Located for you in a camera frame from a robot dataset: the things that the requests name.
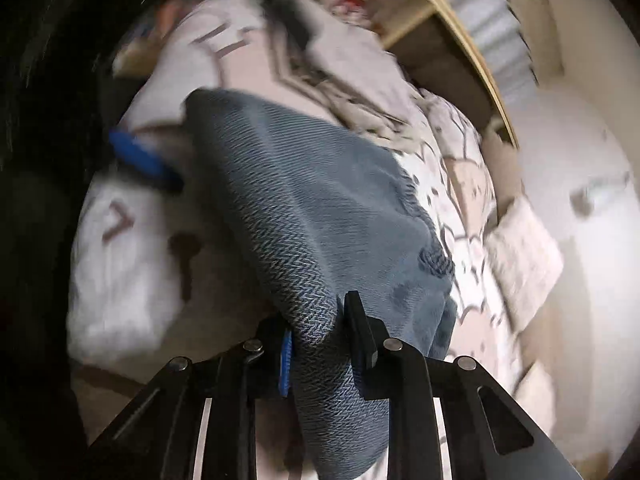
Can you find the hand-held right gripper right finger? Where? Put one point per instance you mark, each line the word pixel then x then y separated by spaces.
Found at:
pixel 357 330

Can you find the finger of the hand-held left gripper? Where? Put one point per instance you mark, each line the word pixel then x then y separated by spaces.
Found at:
pixel 142 157

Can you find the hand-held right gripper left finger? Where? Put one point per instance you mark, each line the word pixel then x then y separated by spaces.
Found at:
pixel 286 365

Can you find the blue-grey knit sweater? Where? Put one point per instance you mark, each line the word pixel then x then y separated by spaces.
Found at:
pixel 300 220

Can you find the cartoon printed blanket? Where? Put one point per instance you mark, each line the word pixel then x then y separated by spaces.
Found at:
pixel 125 260

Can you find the beige waffle garment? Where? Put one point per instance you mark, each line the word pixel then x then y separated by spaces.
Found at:
pixel 525 260

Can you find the brown upholstered bed panel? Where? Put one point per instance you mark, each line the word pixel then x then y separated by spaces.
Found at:
pixel 450 75

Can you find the white pleated curtain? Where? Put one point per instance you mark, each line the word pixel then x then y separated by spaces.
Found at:
pixel 480 15

